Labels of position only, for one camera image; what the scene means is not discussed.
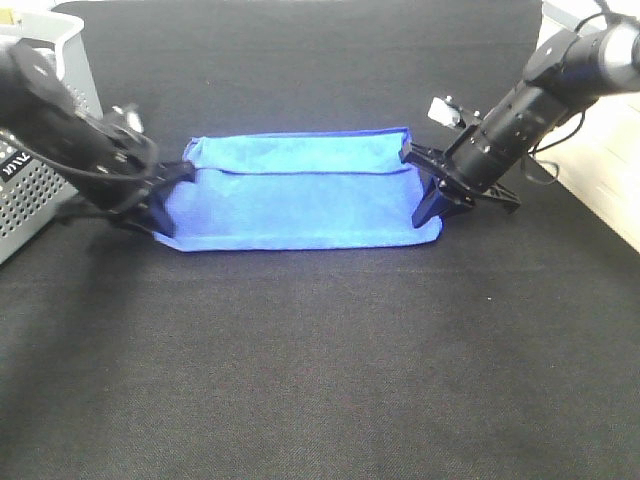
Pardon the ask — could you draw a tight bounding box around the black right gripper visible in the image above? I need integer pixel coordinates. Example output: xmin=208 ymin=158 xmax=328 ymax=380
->
xmin=399 ymin=117 xmax=521 ymax=228

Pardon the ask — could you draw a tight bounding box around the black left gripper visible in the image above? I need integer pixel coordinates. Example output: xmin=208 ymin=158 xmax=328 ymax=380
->
xmin=74 ymin=112 xmax=195 ymax=237

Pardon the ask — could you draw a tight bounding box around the blue microfiber towel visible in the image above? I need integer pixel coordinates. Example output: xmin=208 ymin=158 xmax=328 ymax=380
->
xmin=154 ymin=127 xmax=443 ymax=252

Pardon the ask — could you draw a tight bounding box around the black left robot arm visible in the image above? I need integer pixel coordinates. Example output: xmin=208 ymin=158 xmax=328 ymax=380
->
xmin=1 ymin=41 xmax=196 ymax=237

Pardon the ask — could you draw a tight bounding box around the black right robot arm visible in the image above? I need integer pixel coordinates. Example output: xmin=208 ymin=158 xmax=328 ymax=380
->
xmin=399 ymin=15 xmax=639 ymax=228

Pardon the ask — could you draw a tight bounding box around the grey perforated plastic basket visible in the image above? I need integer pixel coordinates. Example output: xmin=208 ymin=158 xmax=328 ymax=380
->
xmin=1 ymin=6 xmax=103 ymax=261

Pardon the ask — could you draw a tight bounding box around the white plastic storage box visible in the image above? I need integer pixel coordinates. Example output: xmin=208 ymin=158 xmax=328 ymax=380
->
xmin=537 ymin=0 xmax=639 ymax=253

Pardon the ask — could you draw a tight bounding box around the black table mat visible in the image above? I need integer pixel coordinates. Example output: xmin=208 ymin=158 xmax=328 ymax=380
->
xmin=1 ymin=1 xmax=639 ymax=479

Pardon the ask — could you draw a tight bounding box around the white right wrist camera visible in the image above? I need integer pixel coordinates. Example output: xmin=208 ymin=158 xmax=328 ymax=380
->
xmin=427 ymin=96 xmax=482 ymax=130

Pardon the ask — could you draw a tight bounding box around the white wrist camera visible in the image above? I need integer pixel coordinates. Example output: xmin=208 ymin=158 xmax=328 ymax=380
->
xmin=427 ymin=96 xmax=482 ymax=130
xmin=112 ymin=103 xmax=144 ymax=134

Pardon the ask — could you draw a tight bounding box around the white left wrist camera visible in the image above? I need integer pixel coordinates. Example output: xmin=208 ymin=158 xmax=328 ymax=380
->
xmin=112 ymin=103 xmax=144 ymax=134

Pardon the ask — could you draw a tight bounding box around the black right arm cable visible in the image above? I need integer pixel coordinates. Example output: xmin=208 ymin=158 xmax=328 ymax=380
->
xmin=519 ymin=0 xmax=621 ymax=186

